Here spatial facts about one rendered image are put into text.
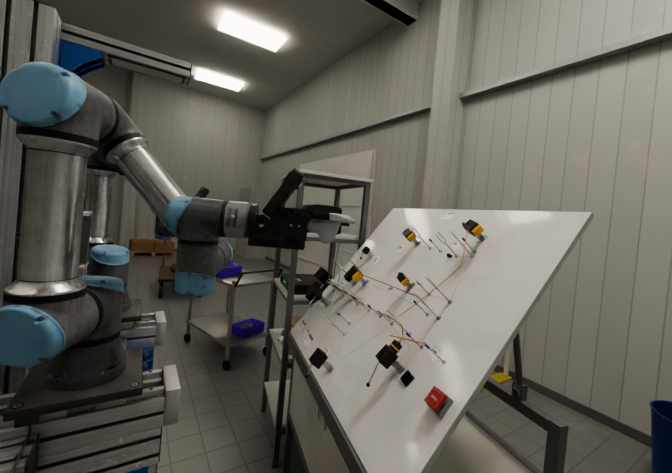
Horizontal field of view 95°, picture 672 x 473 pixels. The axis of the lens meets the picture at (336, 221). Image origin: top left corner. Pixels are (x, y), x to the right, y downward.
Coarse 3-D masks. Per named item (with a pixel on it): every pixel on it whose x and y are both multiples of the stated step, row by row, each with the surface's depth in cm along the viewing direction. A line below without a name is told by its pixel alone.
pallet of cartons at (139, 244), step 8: (136, 240) 848; (144, 240) 862; (152, 240) 882; (160, 240) 894; (168, 240) 911; (128, 248) 864; (136, 248) 819; (144, 248) 830; (152, 248) 841; (160, 248) 854; (168, 248) 867; (136, 256) 820; (144, 256) 831; (152, 256) 843; (160, 256) 855; (168, 256) 867
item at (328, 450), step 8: (328, 432) 125; (328, 440) 124; (320, 448) 131; (328, 448) 123; (336, 448) 116; (320, 456) 131; (328, 456) 123; (336, 456) 116; (320, 464) 130; (328, 464) 122; (336, 464) 115; (344, 464) 109; (320, 472) 129; (328, 472) 121; (336, 472) 114; (344, 472) 108
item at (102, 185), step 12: (96, 168) 116; (108, 168) 118; (96, 180) 117; (108, 180) 120; (96, 192) 117; (108, 192) 120; (96, 204) 118; (108, 204) 121; (96, 216) 118; (108, 216) 122; (96, 228) 118; (108, 228) 122; (96, 240) 118; (108, 240) 121
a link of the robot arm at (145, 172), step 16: (128, 128) 69; (112, 144) 67; (128, 144) 69; (144, 144) 72; (112, 160) 69; (128, 160) 69; (144, 160) 70; (128, 176) 70; (144, 176) 69; (160, 176) 71; (144, 192) 70; (160, 192) 70; (176, 192) 72; (160, 208) 70; (224, 256) 70
